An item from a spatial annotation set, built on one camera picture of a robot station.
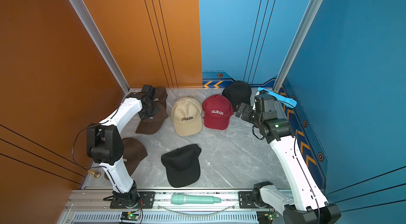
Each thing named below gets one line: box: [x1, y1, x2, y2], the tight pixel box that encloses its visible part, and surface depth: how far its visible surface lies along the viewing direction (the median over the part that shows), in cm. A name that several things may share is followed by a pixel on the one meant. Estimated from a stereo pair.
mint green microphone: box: [170, 193, 223, 205], surface depth 73 cm
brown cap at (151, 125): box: [135, 101, 169, 135], surface depth 94 cm
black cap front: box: [160, 143, 202, 188], surface depth 82 cm
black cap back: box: [222, 80, 252, 112], surface depth 114 cm
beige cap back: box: [170, 97, 203, 137], surface depth 98 cm
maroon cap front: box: [201, 94, 235, 130], surface depth 101 cm
